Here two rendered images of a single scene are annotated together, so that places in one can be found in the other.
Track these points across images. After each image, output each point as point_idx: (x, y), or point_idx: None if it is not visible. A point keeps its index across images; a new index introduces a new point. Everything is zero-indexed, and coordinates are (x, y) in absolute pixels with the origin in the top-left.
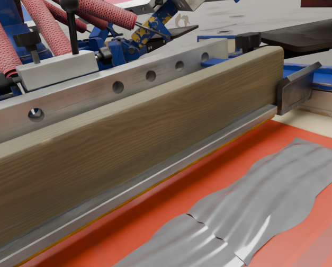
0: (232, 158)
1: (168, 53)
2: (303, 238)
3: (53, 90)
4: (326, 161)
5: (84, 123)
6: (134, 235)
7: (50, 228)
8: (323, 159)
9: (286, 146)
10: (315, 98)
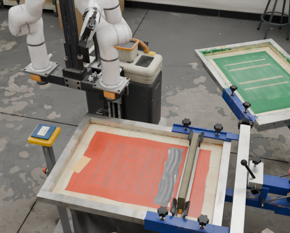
0: None
1: (237, 211)
2: (157, 180)
3: (238, 168)
4: (159, 197)
5: (188, 154)
6: (181, 168)
7: (187, 155)
8: (160, 198)
9: (169, 201)
10: None
